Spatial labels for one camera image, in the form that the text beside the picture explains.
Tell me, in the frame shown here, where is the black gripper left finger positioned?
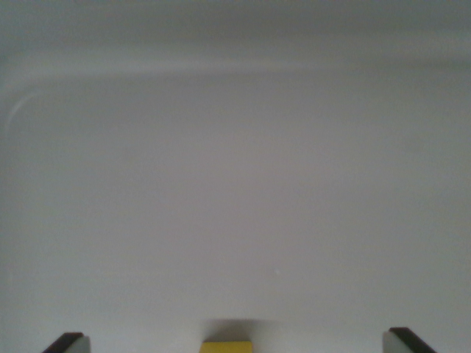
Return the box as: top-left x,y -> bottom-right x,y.
42,332 -> 91,353

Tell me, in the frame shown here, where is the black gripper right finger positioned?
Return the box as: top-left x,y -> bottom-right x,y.
383,327 -> 438,353

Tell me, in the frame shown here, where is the yellow cube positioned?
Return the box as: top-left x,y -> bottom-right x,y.
200,340 -> 253,353

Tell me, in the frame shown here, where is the white plastic bin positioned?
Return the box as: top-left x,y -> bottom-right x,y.
0,0 -> 471,353

